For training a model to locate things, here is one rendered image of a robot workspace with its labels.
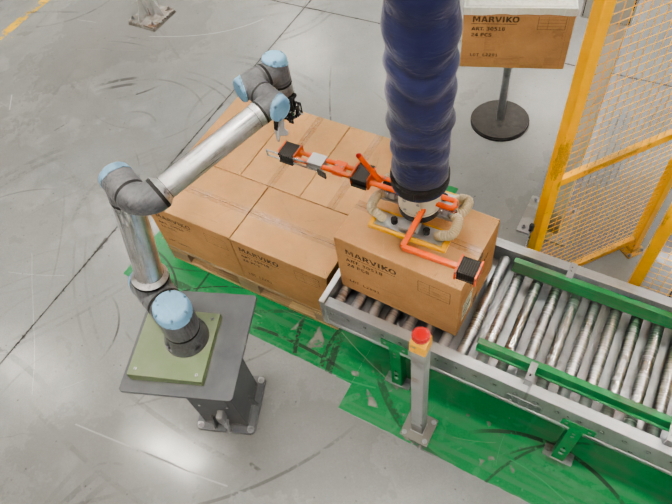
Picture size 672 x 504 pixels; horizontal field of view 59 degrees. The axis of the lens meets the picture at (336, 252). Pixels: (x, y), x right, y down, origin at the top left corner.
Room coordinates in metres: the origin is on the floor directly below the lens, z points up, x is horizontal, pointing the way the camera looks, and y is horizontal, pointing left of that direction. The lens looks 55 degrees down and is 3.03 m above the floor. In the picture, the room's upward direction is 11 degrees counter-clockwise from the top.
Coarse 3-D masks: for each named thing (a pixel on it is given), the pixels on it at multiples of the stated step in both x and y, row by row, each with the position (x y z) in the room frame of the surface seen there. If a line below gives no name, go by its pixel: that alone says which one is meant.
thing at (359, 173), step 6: (360, 162) 1.70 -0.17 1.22; (354, 168) 1.67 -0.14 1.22; (360, 168) 1.67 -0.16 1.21; (354, 174) 1.65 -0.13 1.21; (360, 174) 1.64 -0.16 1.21; (366, 174) 1.64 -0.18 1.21; (354, 180) 1.62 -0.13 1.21; (360, 180) 1.60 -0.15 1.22; (366, 180) 1.59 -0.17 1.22; (354, 186) 1.62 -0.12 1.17; (360, 186) 1.60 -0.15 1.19; (366, 186) 1.59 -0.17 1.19
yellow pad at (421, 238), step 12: (372, 216) 1.52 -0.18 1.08; (396, 216) 1.49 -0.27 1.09; (372, 228) 1.47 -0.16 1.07; (384, 228) 1.45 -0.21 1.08; (396, 228) 1.43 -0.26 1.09; (420, 228) 1.41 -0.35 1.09; (432, 228) 1.40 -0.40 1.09; (420, 240) 1.35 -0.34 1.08; (432, 240) 1.34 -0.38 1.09; (444, 252) 1.28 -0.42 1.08
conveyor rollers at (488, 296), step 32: (512, 288) 1.36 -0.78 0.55; (416, 320) 1.29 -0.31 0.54; (480, 320) 1.23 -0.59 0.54; (544, 320) 1.17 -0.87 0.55; (608, 320) 1.11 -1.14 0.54; (640, 320) 1.08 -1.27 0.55; (480, 352) 1.08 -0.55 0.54; (576, 352) 0.99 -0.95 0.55; (608, 352) 0.97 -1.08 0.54; (544, 384) 0.88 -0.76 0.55; (640, 384) 0.80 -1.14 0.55
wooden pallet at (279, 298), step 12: (180, 252) 2.28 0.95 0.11; (192, 264) 2.24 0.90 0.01; (204, 264) 2.22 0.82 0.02; (228, 276) 2.09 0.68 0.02; (240, 276) 1.99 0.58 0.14; (252, 288) 1.96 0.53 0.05; (264, 288) 1.89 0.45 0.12; (276, 300) 1.86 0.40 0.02; (288, 300) 1.84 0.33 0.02; (300, 312) 1.75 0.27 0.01; (312, 312) 1.73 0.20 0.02
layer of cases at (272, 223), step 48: (336, 144) 2.51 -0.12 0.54; (384, 144) 2.44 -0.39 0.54; (192, 192) 2.35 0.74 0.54; (240, 192) 2.28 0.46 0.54; (288, 192) 2.21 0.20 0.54; (336, 192) 2.15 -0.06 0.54; (192, 240) 2.17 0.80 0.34; (240, 240) 1.94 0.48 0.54; (288, 240) 1.88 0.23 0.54; (288, 288) 1.78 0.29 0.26
